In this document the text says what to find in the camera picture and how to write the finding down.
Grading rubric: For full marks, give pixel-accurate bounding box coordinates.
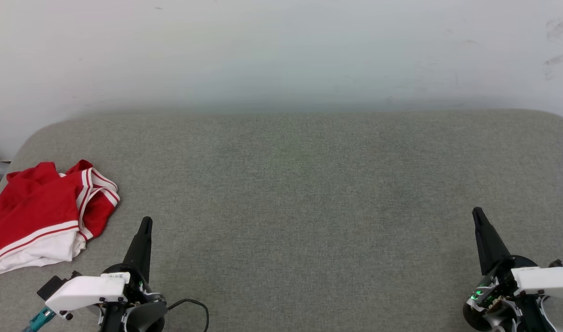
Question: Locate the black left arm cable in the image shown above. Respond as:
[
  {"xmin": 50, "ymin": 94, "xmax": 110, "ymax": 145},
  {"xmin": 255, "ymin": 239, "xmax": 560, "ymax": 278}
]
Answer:
[{"xmin": 165, "ymin": 298, "xmax": 211, "ymax": 332}]

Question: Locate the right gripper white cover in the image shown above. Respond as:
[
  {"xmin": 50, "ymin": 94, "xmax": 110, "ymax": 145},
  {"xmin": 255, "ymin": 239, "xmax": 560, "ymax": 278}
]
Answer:
[{"xmin": 463, "ymin": 207, "xmax": 563, "ymax": 332}]

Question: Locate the red and white shirt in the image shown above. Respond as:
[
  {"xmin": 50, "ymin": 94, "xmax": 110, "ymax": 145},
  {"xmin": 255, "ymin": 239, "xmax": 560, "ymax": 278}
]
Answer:
[{"xmin": 0, "ymin": 160, "xmax": 121, "ymax": 275}]

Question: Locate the teal cable connector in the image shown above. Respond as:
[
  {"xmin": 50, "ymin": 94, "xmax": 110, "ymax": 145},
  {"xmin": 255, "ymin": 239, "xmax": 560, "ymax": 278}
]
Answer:
[{"xmin": 23, "ymin": 306, "xmax": 57, "ymax": 332}]

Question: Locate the grey fabric sofa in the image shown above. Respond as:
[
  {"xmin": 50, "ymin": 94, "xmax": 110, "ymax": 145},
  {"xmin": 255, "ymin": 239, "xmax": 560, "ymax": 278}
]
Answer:
[{"xmin": 0, "ymin": 109, "xmax": 563, "ymax": 332}]

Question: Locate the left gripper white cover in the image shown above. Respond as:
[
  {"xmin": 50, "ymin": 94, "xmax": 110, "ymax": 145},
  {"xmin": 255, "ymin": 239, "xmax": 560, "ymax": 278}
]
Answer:
[{"xmin": 45, "ymin": 216, "xmax": 168, "ymax": 332}]

